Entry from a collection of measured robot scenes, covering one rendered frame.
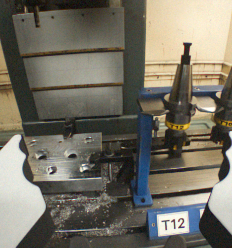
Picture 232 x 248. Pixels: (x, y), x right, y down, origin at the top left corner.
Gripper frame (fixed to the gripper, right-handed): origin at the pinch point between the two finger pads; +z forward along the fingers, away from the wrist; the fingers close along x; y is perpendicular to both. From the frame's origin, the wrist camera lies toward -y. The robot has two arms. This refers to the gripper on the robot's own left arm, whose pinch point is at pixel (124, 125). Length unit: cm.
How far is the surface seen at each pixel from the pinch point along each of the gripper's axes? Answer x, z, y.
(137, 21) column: 7, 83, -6
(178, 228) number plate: 13.1, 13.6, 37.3
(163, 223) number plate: 9.5, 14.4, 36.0
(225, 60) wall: 75, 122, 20
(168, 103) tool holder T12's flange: 8.4, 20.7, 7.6
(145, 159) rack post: 5.4, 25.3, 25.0
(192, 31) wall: 47, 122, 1
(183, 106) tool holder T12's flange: 10.8, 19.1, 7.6
